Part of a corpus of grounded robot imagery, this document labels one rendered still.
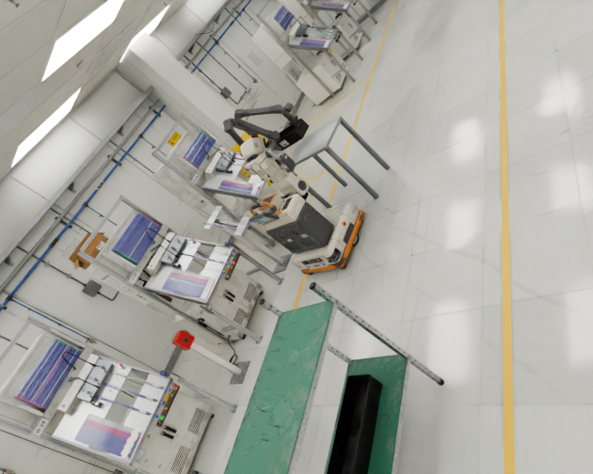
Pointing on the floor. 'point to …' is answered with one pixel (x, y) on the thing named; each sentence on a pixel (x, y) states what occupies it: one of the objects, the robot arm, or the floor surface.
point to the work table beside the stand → (313, 143)
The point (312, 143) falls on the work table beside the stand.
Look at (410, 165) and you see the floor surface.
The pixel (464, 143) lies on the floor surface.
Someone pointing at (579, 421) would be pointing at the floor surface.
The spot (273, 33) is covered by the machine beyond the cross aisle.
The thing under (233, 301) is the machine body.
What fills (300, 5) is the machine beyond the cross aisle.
